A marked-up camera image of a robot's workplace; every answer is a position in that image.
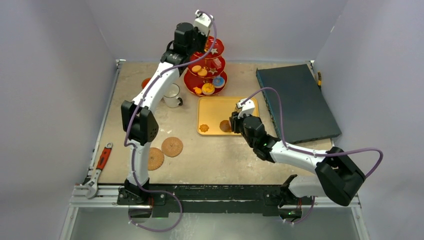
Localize round orange cookie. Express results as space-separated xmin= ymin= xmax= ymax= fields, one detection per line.
xmin=197 ymin=68 xmax=208 ymax=77
xmin=191 ymin=65 xmax=203 ymax=73

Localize brown star cookie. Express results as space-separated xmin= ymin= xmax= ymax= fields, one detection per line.
xmin=208 ymin=68 xmax=218 ymax=75

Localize red three-tier cake stand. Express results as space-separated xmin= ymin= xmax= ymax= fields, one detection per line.
xmin=183 ymin=36 xmax=228 ymax=97

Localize orange fish shaped cookie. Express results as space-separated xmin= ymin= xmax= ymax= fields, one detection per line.
xmin=193 ymin=87 xmax=203 ymax=95

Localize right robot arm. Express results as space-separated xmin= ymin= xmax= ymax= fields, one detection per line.
xmin=229 ymin=111 xmax=366 ymax=207

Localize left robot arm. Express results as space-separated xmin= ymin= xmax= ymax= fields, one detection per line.
xmin=121 ymin=22 xmax=216 ymax=205

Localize pink cake slice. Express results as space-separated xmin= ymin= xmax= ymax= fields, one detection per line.
xmin=212 ymin=57 xmax=222 ymax=69

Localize yellow serving tray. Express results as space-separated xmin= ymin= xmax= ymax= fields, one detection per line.
xmin=196 ymin=96 xmax=243 ymax=137

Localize flower shaped cookie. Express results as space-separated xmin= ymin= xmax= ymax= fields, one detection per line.
xmin=199 ymin=124 xmax=210 ymax=133

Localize blue iced donut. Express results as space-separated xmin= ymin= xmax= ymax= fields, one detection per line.
xmin=212 ymin=76 xmax=226 ymax=89

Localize yellow iced donut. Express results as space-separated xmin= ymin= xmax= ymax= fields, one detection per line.
xmin=201 ymin=83 xmax=215 ymax=96

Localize white ribbed mug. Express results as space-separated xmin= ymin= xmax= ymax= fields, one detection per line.
xmin=163 ymin=83 xmax=184 ymax=108

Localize orange mug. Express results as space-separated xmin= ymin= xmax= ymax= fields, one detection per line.
xmin=141 ymin=77 xmax=151 ymax=89

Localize silver wrench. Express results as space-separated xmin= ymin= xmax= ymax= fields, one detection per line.
xmin=84 ymin=142 xmax=113 ymax=199

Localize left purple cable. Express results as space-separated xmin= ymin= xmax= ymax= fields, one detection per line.
xmin=123 ymin=10 xmax=218 ymax=233

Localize purple cable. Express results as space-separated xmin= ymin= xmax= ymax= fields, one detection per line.
xmin=240 ymin=87 xmax=384 ymax=226
xmin=123 ymin=10 xmax=218 ymax=233

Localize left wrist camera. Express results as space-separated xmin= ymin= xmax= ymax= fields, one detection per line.
xmin=193 ymin=9 xmax=214 ymax=37

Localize black base frame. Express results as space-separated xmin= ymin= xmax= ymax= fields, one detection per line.
xmin=117 ymin=183 xmax=312 ymax=218

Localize yellow handled screwdriver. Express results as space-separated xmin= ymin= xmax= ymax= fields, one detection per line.
xmin=317 ymin=71 xmax=322 ymax=90

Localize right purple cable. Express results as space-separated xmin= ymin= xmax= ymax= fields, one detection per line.
xmin=240 ymin=87 xmax=384 ymax=226

